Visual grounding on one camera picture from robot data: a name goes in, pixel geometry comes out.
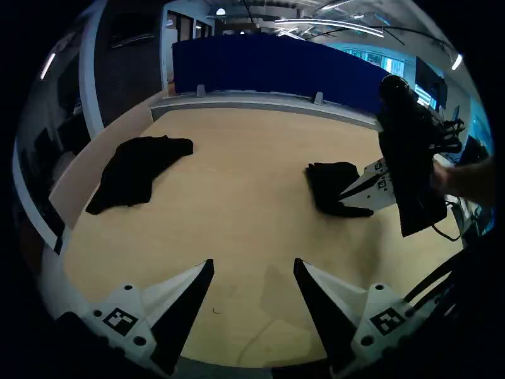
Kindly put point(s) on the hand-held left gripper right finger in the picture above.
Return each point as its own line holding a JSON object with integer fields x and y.
{"x": 367, "y": 308}

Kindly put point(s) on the blue desk screen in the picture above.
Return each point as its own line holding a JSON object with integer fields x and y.
{"x": 276, "y": 71}

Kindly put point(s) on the person's right hand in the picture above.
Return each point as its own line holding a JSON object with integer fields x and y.
{"x": 446, "y": 179}

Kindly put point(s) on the black towel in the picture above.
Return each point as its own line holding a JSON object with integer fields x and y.
{"x": 130, "y": 169}
{"x": 335, "y": 189}

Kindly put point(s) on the person's right forearm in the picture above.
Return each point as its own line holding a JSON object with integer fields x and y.
{"x": 475, "y": 183}

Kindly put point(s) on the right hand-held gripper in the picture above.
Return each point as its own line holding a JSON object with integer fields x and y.
{"x": 410, "y": 158}

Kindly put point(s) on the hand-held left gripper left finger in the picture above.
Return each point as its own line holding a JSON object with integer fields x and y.
{"x": 130, "y": 304}

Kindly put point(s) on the black monitor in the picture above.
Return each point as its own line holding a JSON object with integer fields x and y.
{"x": 430, "y": 81}

